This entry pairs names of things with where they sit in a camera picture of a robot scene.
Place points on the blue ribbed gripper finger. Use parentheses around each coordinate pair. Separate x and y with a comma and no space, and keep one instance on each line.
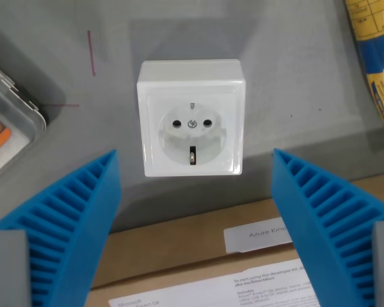
(326,217)
(67,217)

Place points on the clear screwdriver bit set case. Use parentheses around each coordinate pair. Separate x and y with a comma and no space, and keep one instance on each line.
(6,128)

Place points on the brown cardboard Kinect box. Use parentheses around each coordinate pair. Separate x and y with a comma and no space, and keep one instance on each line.
(179,256)

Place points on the blue and yellow bag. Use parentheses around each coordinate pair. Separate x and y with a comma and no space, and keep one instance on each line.
(374,48)

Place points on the white wall socket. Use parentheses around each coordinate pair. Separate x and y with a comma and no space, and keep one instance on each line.
(192,128)

